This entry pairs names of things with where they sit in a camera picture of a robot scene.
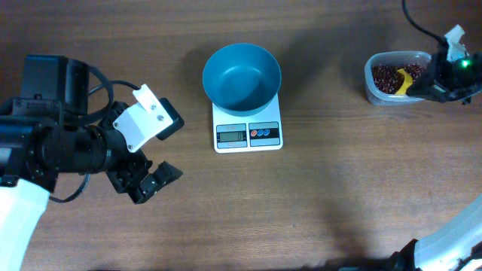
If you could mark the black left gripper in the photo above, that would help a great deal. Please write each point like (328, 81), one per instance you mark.
(175, 178)

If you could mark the yellow plastic measuring scoop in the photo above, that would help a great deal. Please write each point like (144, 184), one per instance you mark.
(407, 82)

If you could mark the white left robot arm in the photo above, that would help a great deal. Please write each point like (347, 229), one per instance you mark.
(48, 130)

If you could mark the white digital kitchen scale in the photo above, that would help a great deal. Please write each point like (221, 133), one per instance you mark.
(259, 132)

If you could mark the blue plastic bowl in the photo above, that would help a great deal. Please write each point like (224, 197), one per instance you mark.
(242, 79)

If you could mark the red adzuki beans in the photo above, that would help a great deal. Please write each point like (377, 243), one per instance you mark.
(388, 81)

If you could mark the clear plastic food container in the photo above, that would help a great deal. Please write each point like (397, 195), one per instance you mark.
(375, 96)

